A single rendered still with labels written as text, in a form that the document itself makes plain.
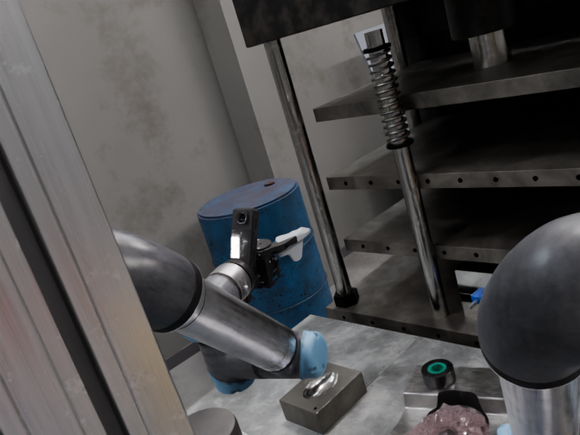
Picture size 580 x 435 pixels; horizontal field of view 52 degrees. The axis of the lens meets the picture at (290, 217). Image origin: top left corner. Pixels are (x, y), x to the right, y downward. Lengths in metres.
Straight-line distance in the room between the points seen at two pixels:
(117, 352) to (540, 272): 0.32
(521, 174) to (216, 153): 2.69
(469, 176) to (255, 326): 1.14
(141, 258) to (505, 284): 0.38
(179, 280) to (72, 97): 3.08
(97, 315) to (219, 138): 3.87
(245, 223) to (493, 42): 1.15
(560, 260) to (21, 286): 0.36
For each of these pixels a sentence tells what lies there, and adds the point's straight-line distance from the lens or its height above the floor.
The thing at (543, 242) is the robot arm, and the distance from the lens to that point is 0.49.
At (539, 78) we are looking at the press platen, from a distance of 1.70.
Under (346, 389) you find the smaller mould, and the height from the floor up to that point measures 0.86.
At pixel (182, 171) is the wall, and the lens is 3.99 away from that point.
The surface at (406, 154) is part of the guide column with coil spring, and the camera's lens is 1.89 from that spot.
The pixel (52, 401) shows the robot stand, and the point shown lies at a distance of 0.28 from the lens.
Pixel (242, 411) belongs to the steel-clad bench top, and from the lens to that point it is 1.92.
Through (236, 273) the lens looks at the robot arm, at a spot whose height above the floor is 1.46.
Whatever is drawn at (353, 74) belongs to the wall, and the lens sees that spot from 4.99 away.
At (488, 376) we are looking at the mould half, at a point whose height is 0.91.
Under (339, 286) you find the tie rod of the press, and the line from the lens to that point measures 2.30.
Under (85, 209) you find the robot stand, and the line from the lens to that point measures 0.27.
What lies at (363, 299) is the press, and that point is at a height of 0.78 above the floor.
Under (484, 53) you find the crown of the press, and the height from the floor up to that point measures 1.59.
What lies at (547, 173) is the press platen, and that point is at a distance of 1.74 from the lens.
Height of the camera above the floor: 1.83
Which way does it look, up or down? 17 degrees down
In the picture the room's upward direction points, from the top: 17 degrees counter-clockwise
